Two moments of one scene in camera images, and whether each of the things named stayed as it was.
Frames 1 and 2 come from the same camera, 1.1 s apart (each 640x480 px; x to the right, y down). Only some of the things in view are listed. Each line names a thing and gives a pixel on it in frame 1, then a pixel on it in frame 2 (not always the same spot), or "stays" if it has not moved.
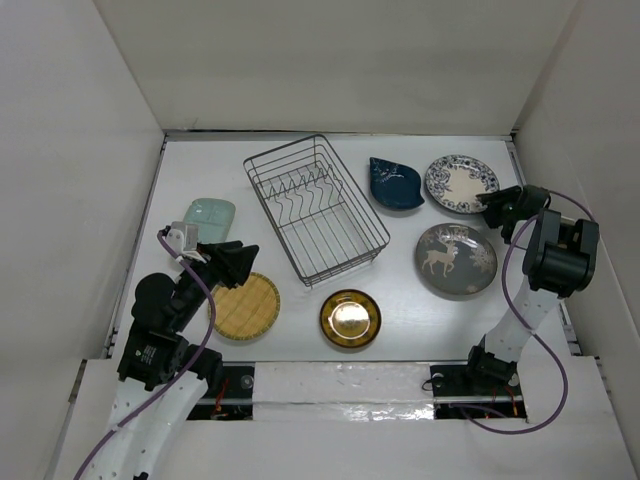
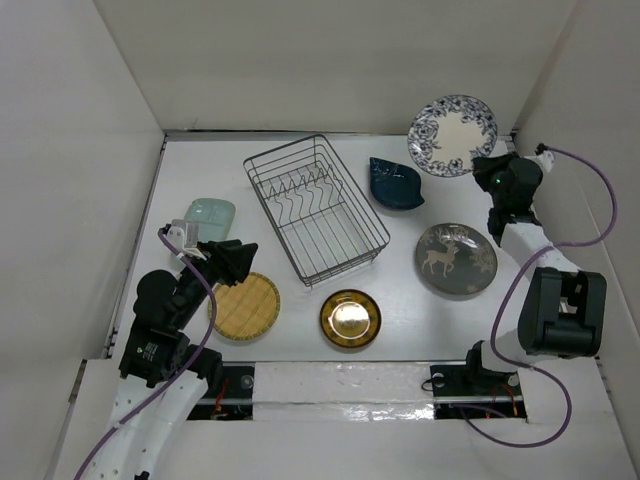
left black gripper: [228, 260] stays
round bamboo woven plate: [249, 311] stays
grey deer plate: [456, 259] stays
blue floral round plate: [454, 181] → [448, 132]
